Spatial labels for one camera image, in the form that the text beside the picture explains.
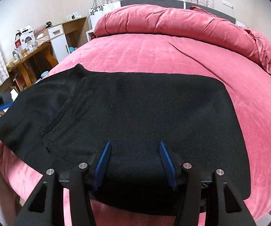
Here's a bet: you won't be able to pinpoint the white wall socket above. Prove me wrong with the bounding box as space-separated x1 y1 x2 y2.
222 0 234 9

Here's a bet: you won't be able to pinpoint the teal lidded container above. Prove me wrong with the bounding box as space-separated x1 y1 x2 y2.
40 71 49 79

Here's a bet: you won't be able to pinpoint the pink rolled duvet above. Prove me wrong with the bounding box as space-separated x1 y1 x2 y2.
94 4 260 63

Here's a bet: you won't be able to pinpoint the white grey nightstand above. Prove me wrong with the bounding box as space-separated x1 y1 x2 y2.
86 2 121 41

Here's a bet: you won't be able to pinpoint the grey bed headboard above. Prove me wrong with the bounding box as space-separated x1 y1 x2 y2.
120 0 236 24

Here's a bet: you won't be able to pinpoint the pink ruffled pillow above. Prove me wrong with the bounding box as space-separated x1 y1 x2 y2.
190 6 271 75

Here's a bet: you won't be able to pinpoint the white wooden cabinet desk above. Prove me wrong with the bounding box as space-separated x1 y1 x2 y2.
45 17 89 63

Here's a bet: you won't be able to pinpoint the wooden side table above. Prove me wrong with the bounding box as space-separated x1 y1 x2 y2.
8 42 58 91

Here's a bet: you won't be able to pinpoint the pink bed with blanket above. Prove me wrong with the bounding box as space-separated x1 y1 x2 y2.
0 34 271 224

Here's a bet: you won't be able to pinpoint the black embroidered pants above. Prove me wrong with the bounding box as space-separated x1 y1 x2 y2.
0 64 251 215

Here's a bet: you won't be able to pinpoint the white red product box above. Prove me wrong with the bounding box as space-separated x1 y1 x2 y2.
15 25 36 55

